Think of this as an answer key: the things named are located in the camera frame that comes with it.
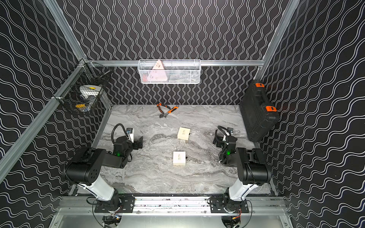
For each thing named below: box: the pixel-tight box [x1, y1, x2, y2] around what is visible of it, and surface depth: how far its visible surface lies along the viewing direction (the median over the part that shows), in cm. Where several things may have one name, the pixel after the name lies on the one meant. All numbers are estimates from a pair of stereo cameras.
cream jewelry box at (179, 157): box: [172, 151, 186, 166], surface depth 90 cm
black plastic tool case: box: [239, 79, 280, 143], surface depth 92 cm
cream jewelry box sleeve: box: [177, 126, 191, 141], surface depth 102 cm
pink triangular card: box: [146, 59, 168, 82], surface depth 92 cm
